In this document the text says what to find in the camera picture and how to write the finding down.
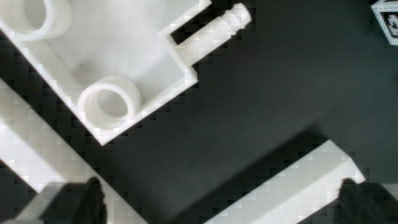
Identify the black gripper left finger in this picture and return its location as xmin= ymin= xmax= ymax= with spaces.
xmin=54 ymin=178 xmax=106 ymax=224

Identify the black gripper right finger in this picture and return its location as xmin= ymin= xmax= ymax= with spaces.
xmin=335 ymin=179 xmax=398 ymax=224

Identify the white chair seat plate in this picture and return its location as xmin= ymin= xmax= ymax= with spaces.
xmin=0 ymin=0 xmax=252 ymax=143

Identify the white tagged chair nut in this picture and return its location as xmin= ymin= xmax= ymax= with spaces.
xmin=371 ymin=0 xmax=398 ymax=46

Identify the white U-shaped fence frame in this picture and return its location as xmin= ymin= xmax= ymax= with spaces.
xmin=0 ymin=80 xmax=364 ymax=224

